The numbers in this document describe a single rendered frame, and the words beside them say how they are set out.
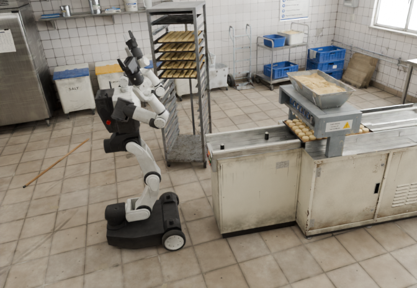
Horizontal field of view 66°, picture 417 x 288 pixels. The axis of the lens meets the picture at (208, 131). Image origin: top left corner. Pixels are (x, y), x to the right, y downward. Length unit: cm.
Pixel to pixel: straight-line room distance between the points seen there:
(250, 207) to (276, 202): 23
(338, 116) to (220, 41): 436
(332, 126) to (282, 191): 73
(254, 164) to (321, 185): 54
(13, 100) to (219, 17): 374
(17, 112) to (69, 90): 81
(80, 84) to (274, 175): 382
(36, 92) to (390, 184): 471
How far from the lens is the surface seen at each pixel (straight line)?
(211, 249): 291
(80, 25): 608
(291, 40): 632
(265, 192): 275
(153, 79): 269
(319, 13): 736
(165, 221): 291
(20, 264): 332
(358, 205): 302
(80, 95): 568
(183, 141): 417
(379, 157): 283
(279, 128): 283
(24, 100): 554
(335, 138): 249
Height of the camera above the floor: 214
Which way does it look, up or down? 27 degrees down
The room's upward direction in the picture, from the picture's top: 3 degrees counter-clockwise
